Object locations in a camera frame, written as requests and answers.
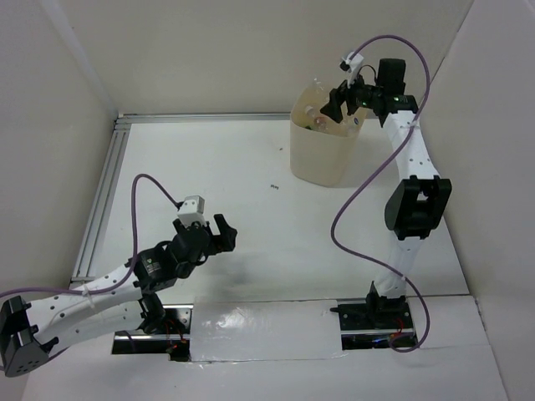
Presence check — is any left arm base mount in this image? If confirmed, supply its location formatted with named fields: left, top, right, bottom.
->
left=111, top=304, right=193, bottom=363

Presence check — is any back aluminium rail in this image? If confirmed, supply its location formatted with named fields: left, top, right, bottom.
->
left=115, top=112, right=290, bottom=124

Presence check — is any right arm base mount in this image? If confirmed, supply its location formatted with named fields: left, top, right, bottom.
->
left=329, top=283, right=418, bottom=351

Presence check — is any left aluminium rail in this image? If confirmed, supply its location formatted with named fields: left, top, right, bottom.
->
left=69, top=118, right=131, bottom=289

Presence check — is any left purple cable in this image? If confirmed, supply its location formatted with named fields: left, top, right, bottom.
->
left=0, top=174, right=183, bottom=368

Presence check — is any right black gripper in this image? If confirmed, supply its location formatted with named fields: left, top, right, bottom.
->
left=319, top=65, right=383, bottom=123

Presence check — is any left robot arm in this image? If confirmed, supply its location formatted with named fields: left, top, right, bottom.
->
left=1, top=214, right=237, bottom=378

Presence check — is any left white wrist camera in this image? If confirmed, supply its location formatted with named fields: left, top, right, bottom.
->
left=177, top=195, right=206, bottom=227

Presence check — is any red cap sauce bottle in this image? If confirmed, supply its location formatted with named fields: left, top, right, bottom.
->
left=313, top=116, right=329, bottom=133

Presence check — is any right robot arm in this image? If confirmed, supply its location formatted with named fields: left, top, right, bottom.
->
left=320, top=55, right=452, bottom=329

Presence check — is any clear bottle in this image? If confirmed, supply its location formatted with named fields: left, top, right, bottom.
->
left=304, top=105, right=319, bottom=125
left=340, top=116, right=363, bottom=138
left=304, top=79, right=347, bottom=137

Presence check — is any aluminium rail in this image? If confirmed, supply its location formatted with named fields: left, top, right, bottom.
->
left=115, top=112, right=290, bottom=124
left=69, top=118, right=131, bottom=289

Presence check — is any beige plastic bin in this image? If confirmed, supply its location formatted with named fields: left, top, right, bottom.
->
left=290, top=81, right=368, bottom=187

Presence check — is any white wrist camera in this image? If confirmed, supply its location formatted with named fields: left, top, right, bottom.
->
left=339, top=51, right=364, bottom=88
left=177, top=195, right=206, bottom=227

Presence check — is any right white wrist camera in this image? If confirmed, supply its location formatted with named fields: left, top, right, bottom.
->
left=339, top=51, right=364, bottom=88

